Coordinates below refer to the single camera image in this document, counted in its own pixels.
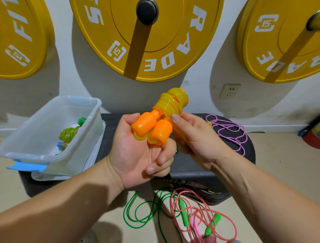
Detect pink handled jump rope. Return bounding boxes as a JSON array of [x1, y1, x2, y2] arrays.
[[169, 188, 238, 243]]

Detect large yellow weight plate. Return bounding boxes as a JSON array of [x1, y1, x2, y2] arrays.
[[69, 0, 225, 83]]

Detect person's left grey shoe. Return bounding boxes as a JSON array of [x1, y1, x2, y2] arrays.
[[80, 229, 98, 243]]

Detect white wall socket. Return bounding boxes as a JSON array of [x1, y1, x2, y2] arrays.
[[219, 83, 242, 100]]

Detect orange handled yellow jump rope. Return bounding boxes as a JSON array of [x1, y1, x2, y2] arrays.
[[131, 87, 190, 147]]

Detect person's right forearm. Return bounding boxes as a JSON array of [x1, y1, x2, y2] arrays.
[[215, 153, 320, 243]]

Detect person's left forearm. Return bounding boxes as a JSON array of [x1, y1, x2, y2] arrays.
[[0, 160, 125, 243]]

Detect person's right hand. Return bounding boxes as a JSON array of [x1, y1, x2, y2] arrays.
[[171, 112, 236, 172]]

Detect red fire extinguisher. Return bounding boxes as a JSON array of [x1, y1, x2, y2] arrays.
[[298, 116, 320, 149]]

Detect blue plastic piece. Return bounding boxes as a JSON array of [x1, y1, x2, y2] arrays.
[[6, 161, 49, 172]]

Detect ropes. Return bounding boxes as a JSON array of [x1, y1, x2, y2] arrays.
[[59, 125, 80, 143]]

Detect black aerobic step platform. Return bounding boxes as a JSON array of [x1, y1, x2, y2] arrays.
[[19, 113, 256, 206]]

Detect purple rope with foam handles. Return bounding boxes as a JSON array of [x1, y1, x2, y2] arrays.
[[205, 113, 249, 157]]

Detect clear plastic storage bin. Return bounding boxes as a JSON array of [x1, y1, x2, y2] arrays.
[[0, 95, 103, 164]]

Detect dark green jump rope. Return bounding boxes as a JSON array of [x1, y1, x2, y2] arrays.
[[122, 189, 222, 243]]

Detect black plate peg cap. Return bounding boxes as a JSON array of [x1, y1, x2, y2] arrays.
[[136, 0, 160, 26]]

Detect person's left hand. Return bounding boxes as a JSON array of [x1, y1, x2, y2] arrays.
[[106, 112, 177, 190]]

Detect translucent plastic lid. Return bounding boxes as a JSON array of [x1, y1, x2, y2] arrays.
[[31, 120, 107, 181]]

